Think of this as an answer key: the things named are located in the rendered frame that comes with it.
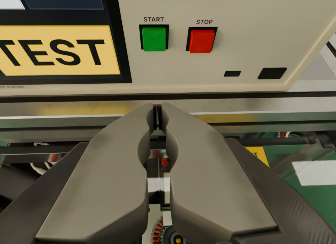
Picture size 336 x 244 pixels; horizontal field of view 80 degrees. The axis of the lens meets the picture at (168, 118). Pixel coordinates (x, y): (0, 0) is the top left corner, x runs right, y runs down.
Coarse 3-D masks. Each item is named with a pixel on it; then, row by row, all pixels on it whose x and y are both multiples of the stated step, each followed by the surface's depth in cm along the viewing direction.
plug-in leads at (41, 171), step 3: (36, 144) 37; (42, 144) 39; (45, 144) 38; (48, 144) 38; (45, 162) 37; (51, 162) 42; (54, 162) 42; (33, 165) 38; (48, 165) 38; (33, 168) 38; (36, 168) 38; (39, 168) 39; (48, 168) 38; (39, 171) 39; (42, 171) 40; (45, 171) 41; (42, 174) 40
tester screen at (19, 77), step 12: (0, 12) 14; (12, 12) 14; (24, 12) 14; (36, 12) 14; (48, 12) 14; (60, 12) 14; (72, 12) 14; (84, 12) 14; (96, 12) 14; (108, 12) 14; (0, 24) 15; (12, 24) 15; (24, 24) 15; (36, 24) 15; (48, 24) 15; (60, 24) 15; (72, 24) 15; (84, 24) 15; (96, 24) 15; (108, 24) 15; (0, 72) 18; (120, 72) 19
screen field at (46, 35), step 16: (0, 32) 15; (16, 32) 15; (32, 32) 15; (48, 32) 15; (64, 32) 15; (80, 32) 15; (96, 32) 16; (0, 48) 16; (16, 48) 16; (32, 48) 16; (48, 48) 16; (64, 48) 17; (80, 48) 17; (96, 48) 17; (112, 48) 17; (0, 64) 18; (16, 64) 18; (32, 64) 18; (48, 64) 18; (64, 64) 18; (80, 64) 18; (96, 64) 18; (112, 64) 18
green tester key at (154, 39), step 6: (144, 30) 15; (150, 30) 15; (156, 30) 15; (162, 30) 15; (144, 36) 15; (150, 36) 15; (156, 36) 15; (162, 36) 15; (144, 42) 16; (150, 42) 16; (156, 42) 16; (162, 42) 16; (144, 48) 16; (150, 48) 16; (156, 48) 16; (162, 48) 16
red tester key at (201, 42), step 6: (192, 30) 16; (198, 30) 16; (204, 30) 16; (210, 30) 16; (192, 36) 16; (198, 36) 16; (204, 36) 16; (210, 36) 16; (192, 42) 16; (198, 42) 16; (204, 42) 16; (210, 42) 16; (192, 48) 16; (198, 48) 16; (204, 48) 17; (210, 48) 17
